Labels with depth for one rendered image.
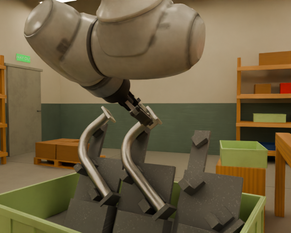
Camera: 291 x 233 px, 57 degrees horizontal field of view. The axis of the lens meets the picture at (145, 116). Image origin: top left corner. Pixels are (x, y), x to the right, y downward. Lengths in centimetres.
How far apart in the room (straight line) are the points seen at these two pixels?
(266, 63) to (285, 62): 35
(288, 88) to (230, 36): 179
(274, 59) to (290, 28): 95
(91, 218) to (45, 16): 53
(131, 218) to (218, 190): 22
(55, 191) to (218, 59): 607
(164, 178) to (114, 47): 45
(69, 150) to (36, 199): 439
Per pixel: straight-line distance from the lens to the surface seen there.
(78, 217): 81
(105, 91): 56
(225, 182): 70
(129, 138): 77
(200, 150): 75
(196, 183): 70
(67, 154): 533
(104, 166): 86
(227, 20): 692
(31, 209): 91
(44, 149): 575
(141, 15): 37
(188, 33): 37
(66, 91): 829
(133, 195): 78
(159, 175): 76
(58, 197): 97
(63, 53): 46
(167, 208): 67
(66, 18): 46
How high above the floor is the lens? 120
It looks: 2 degrees down
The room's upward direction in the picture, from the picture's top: straight up
